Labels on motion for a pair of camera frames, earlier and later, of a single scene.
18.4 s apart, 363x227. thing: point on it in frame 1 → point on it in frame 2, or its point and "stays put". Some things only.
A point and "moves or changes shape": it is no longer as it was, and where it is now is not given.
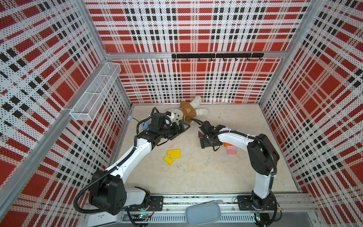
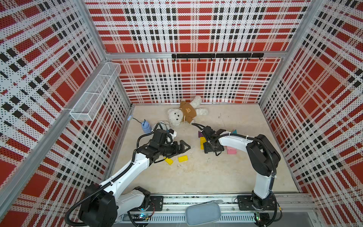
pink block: [231, 152] stays put
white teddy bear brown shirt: [187, 111] stays put
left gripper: [176, 131] → [176, 151]
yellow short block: [174, 154] moves or changes shape
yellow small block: [168, 160] stays put
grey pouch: [203, 213] stays put
